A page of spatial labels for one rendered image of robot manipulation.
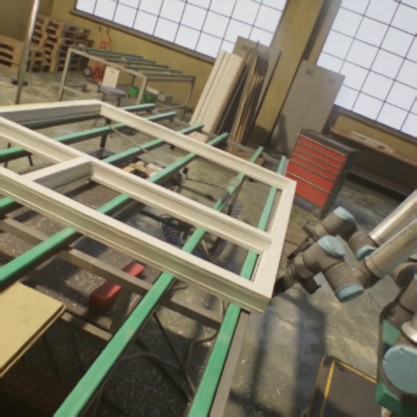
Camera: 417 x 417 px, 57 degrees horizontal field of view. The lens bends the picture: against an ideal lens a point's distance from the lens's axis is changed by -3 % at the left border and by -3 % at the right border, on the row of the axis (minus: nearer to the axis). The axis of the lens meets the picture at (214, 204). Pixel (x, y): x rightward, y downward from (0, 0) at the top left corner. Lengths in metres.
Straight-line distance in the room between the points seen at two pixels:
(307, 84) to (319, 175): 3.80
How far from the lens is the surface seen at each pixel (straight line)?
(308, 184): 5.22
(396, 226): 1.72
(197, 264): 1.17
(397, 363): 1.28
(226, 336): 1.07
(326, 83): 8.68
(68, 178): 1.60
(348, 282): 1.34
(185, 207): 1.57
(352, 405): 2.04
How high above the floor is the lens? 1.51
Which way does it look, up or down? 20 degrees down
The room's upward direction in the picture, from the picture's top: 21 degrees clockwise
